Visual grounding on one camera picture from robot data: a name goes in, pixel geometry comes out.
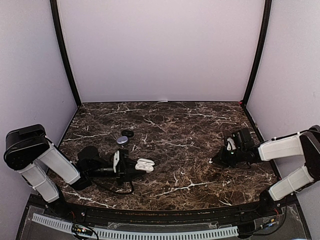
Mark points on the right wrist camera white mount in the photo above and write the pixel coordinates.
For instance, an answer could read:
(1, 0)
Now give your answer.
(229, 143)

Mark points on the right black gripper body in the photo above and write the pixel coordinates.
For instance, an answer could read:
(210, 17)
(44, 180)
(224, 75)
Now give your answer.
(231, 159)

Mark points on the right black frame post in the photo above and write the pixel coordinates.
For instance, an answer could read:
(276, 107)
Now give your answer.
(258, 52)

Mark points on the black earbud charging case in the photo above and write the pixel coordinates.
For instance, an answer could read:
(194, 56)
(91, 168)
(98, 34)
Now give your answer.
(127, 133)

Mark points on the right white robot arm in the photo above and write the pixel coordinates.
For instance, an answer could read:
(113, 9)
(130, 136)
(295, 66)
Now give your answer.
(240, 147)

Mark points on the white charging case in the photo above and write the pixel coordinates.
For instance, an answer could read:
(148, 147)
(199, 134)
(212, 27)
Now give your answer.
(146, 165)

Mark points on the left black frame post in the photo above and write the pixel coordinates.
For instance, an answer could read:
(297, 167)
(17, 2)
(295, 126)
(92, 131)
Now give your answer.
(63, 51)

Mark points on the white slotted cable duct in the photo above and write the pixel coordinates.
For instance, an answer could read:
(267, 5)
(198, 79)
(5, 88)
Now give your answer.
(98, 233)

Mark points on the purple charging case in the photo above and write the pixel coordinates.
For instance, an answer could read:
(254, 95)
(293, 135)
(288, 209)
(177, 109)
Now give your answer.
(123, 140)

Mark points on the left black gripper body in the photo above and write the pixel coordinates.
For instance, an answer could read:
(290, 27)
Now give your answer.
(120, 171)

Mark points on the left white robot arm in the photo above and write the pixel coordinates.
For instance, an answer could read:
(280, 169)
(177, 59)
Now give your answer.
(27, 148)

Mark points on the black frame post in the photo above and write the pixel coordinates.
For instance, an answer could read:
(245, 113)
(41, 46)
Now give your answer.
(63, 51)
(258, 52)

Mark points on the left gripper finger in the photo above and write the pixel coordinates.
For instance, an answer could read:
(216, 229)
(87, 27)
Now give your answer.
(130, 163)
(134, 173)

